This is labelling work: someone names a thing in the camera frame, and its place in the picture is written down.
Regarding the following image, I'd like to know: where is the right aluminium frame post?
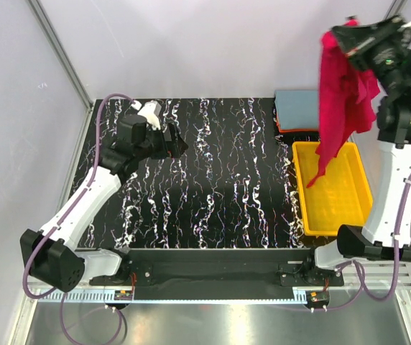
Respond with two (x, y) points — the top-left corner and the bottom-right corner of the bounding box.
(384, 0), (407, 19)

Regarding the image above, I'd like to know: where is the left aluminium frame post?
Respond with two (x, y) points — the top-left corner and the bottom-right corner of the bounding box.
(26, 0), (94, 110)

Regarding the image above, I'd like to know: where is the slotted cable duct rail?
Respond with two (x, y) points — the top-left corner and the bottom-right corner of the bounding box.
(29, 289), (309, 305)

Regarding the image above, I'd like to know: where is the red polo shirt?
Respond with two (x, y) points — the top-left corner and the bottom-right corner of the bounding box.
(307, 31), (380, 188)

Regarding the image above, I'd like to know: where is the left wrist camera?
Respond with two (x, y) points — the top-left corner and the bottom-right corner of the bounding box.
(131, 101), (162, 130)

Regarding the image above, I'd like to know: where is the folded grey-blue shirt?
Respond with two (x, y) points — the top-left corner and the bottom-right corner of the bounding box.
(274, 90), (318, 129)

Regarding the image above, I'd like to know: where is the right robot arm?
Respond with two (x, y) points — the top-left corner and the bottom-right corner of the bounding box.
(313, 14), (411, 270)

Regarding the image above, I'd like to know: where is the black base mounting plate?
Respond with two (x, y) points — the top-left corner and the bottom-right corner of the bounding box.
(90, 249), (343, 298)

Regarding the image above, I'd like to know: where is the aluminium frame post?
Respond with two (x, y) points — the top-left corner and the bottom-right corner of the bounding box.
(384, 0), (407, 19)
(26, 0), (94, 110)

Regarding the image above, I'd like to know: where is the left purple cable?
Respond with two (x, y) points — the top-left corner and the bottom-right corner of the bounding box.
(24, 93), (138, 344)

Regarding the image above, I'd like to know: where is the yellow plastic bin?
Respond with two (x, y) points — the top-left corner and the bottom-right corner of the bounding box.
(292, 142), (373, 237)

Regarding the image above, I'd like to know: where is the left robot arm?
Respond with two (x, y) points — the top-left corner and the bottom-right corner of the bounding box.
(19, 115), (188, 293)

